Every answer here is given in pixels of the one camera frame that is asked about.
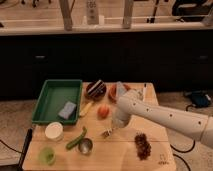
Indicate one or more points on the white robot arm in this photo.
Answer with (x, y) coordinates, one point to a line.
(196, 126)

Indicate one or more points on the green plastic cup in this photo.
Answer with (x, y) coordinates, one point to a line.
(46, 156)

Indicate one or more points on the small metal cup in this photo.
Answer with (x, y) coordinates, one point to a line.
(85, 146)

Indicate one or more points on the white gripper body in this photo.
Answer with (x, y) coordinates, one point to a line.
(120, 119)

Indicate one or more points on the green plastic tray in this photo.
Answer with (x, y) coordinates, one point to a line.
(55, 93)

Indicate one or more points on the silver fork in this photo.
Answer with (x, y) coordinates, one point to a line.
(107, 133)

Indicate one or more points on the white round container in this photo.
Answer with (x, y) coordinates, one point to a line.
(54, 131)

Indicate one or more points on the blue black device on floor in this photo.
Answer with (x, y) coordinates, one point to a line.
(199, 99)

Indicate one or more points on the orange bowl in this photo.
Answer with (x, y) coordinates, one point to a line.
(112, 92)

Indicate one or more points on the grey cloth in bowl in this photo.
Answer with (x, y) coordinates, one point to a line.
(120, 89)

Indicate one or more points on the bunch of dark grapes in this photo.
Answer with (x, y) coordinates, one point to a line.
(143, 146)

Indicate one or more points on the blue sponge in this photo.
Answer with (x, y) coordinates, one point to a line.
(67, 110)

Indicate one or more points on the white marker pen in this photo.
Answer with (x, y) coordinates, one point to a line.
(144, 92)

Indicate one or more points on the orange peach fruit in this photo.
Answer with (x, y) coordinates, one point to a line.
(103, 111)

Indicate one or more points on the yellow banana piece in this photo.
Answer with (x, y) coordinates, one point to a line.
(85, 109)

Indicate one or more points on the dark bowl with striped item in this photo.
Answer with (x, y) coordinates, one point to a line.
(96, 90)

